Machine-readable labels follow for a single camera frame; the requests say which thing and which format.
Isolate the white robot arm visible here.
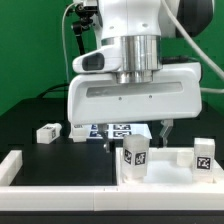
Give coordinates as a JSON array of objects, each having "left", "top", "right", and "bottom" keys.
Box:
[{"left": 68, "top": 0, "right": 202, "bottom": 148}]

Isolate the black cable bundle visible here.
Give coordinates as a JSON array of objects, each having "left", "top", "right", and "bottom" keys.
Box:
[{"left": 36, "top": 83, "right": 71, "bottom": 99}]

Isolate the white U-shaped obstacle fence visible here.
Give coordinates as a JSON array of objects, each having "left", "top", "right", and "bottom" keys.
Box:
[{"left": 0, "top": 150, "right": 224, "bottom": 211}]

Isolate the white square table top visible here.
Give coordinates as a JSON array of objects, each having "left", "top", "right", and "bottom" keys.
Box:
[{"left": 116, "top": 148, "right": 224, "bottom": 185}]

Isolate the grey camera on mount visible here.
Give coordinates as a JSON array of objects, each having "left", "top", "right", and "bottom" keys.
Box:
[{"left": 83, "top": 0, "right": 98, "bottom": 7}]

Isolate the white hanging cable left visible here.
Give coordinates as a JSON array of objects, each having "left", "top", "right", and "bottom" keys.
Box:
[{"left": 61, "top": 2, "right": 76, "bottom": 84}]

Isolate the white sheet with tag markers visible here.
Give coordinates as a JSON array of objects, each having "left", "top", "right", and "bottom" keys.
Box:
[{"left": 68, "top": 123, "right": 153, "bottom": 141}]

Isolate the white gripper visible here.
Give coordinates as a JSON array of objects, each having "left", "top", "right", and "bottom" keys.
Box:
[{"left": 67, "top": 46, "right": 202, "bottom": 153}]

